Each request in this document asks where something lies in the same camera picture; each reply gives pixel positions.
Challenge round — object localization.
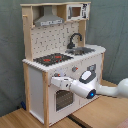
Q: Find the metal toy sink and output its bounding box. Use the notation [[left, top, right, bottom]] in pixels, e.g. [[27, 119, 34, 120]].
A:
[[65, 47, 95, 56]]

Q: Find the toy oven door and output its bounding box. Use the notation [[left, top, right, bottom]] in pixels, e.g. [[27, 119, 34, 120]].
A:
[[56, 90, 74, 111]]

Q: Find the stove knob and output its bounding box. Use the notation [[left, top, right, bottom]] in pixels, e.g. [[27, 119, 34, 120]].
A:
[[53, 72, 61, 78], [72, 66, 78, 72]]

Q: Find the black toy stovetop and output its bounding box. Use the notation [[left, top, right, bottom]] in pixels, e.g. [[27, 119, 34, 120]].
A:
[[34, 53, 70, 66]]

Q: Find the right stove knob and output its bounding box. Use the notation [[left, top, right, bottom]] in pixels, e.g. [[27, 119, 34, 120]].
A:
[[72, 66, 78, 72]]

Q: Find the black toy faucet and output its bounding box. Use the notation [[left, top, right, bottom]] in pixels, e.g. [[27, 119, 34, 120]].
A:
[[67, 33, 82, 49]]

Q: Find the left stove knob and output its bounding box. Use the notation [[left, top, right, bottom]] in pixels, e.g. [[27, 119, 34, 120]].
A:
[[53, 72, 61, 78]]

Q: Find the grey range hood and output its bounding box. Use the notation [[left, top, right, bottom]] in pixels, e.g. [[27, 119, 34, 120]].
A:
[[35, 5, 64, 27]]

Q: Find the wooden toy kitchen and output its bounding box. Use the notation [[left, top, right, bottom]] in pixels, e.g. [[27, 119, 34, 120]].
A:
[[22, 2, 105, 127]]

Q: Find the toy microwave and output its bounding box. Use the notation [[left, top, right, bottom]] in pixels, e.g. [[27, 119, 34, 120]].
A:
[[67, 4, 89, 21]]

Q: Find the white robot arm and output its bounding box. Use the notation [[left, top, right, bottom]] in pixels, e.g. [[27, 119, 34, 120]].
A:
[[51, 71, 128, 99]]

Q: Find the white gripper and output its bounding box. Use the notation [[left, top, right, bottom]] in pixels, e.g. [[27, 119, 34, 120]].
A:
[[51, 77, 72, 90]]

